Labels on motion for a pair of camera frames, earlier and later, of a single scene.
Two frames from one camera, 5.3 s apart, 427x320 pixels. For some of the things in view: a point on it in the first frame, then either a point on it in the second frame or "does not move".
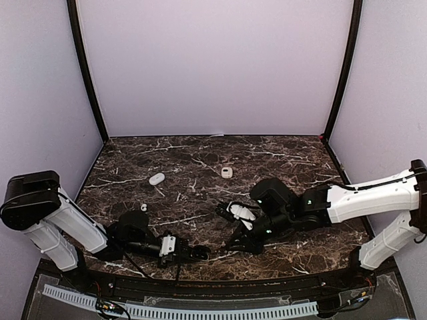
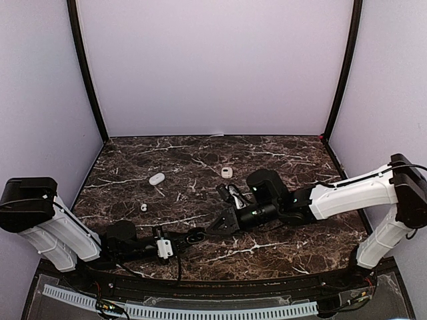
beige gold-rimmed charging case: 227,172 does not move
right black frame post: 357,16 does not move
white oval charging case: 156,179 does not move
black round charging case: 201,253 to 196,235
